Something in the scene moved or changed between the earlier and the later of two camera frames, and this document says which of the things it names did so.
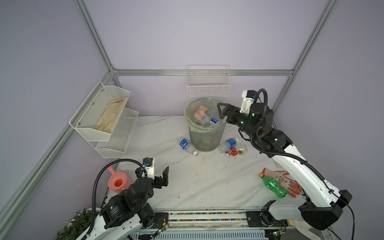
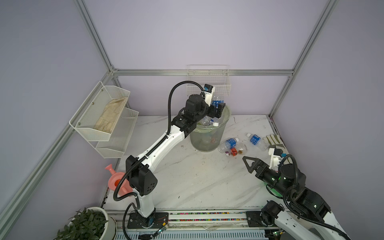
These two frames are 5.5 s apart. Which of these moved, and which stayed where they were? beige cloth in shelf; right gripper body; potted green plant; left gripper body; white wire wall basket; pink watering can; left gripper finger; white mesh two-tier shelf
Moved: right gripper body; left gripper body; left gripper finger
Stayed: white mesh two-tier shelf; beige cloth in shelf; pink watering can; potted green plant; white wire wall basket
